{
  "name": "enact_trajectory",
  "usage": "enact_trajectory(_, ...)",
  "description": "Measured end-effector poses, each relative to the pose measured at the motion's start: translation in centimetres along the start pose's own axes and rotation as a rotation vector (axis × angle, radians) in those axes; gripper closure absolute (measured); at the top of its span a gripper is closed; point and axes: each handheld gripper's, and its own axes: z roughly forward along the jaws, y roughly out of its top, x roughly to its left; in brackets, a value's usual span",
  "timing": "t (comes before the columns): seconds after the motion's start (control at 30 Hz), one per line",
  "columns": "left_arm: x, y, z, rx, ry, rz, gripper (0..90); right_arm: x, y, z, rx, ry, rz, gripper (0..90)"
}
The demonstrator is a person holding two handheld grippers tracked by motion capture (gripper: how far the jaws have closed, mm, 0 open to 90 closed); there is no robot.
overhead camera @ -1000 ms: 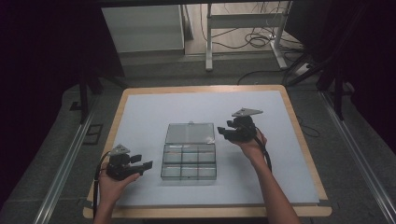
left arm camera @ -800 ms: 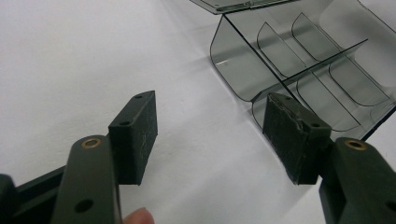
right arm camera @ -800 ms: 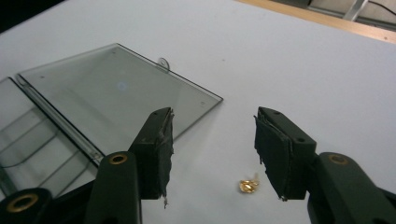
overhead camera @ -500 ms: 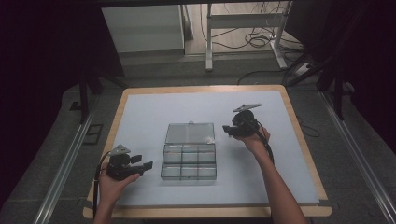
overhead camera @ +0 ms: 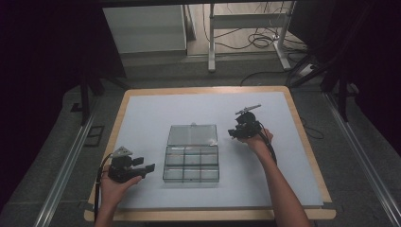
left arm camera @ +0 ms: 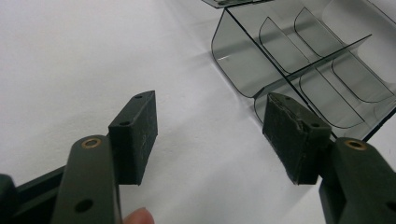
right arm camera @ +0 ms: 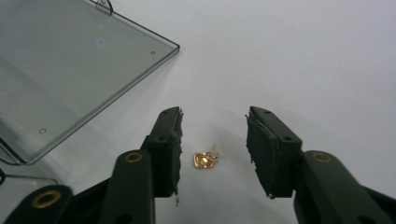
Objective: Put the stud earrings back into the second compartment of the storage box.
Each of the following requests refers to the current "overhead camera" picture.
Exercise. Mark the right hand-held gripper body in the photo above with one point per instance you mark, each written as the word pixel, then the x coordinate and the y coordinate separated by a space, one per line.
pixel 249 124

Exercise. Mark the person's right hand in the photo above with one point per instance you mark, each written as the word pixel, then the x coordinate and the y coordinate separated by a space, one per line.
pixel 257 143

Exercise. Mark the white desk frame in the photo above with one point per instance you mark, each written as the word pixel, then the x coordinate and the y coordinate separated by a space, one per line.
pixel 244 21

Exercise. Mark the black floor plate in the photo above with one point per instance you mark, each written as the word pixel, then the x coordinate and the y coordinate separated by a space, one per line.
pixel 94 135

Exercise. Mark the metal floor rail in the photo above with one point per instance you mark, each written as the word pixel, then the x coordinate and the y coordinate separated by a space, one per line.
pixel 61 176
pixel 362 151

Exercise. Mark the white table mat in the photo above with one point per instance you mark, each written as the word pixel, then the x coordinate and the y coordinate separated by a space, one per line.
pixel 205 110

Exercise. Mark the person's left hand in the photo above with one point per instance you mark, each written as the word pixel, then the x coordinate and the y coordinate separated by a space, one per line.
pixel 115 190

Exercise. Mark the clear plastic compartment box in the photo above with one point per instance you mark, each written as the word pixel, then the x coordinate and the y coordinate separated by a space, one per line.
pixel 191 160

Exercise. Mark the wooden-edged table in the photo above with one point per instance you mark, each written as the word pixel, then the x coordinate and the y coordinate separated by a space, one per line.
pixel 220 215

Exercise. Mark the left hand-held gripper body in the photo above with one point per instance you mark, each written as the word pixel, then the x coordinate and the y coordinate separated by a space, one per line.
pixel 121 167

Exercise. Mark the white power strip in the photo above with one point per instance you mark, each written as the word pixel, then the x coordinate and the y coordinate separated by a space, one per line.
pixel 306 70

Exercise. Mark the white cabinet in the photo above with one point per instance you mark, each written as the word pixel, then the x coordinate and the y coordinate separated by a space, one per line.
pixel 148 28

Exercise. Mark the black stand legs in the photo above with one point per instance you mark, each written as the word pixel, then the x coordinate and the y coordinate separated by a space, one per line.
pixel 84 97
pixel 342 94

